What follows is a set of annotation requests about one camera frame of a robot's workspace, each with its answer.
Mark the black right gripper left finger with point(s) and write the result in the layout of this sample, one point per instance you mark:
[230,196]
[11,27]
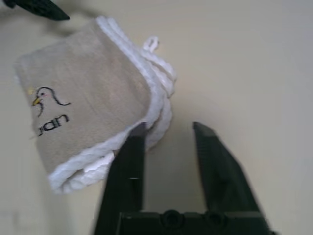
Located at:
[124,176]

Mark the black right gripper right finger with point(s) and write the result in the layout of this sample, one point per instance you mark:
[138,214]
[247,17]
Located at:
[225,176]

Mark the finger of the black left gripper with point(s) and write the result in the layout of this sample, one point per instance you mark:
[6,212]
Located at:
[36,8]

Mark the beige towel white trim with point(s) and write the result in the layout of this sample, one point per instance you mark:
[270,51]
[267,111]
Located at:
[85,102]

